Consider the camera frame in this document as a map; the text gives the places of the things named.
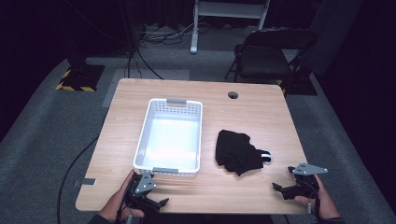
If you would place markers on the black stand pole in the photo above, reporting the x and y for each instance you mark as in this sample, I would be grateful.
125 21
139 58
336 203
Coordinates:
128 37

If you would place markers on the white metal stand frame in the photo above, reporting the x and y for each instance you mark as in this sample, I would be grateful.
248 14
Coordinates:
227 11

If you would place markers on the black folding chair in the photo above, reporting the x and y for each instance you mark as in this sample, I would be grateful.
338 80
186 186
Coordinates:
267 56

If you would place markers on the person's left hand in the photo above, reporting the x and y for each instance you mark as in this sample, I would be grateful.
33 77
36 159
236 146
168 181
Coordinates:
115 200

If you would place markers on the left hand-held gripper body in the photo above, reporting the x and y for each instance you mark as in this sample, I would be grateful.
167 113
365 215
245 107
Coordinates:
140 186

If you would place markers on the black cloth garment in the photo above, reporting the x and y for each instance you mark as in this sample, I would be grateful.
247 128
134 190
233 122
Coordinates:
236 152

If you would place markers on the white plastic basket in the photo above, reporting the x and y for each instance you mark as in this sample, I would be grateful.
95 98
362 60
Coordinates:
171 140

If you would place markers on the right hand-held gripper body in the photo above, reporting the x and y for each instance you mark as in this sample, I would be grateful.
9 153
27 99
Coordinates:
306 179

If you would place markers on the person's right hand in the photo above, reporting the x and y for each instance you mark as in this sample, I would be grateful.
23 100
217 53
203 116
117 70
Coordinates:
325 199

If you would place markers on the black yellow striped stand base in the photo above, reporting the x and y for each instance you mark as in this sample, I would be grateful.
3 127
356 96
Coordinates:
81 77
301 85

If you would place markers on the black table grommet hole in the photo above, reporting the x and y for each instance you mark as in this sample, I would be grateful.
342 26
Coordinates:
233 95

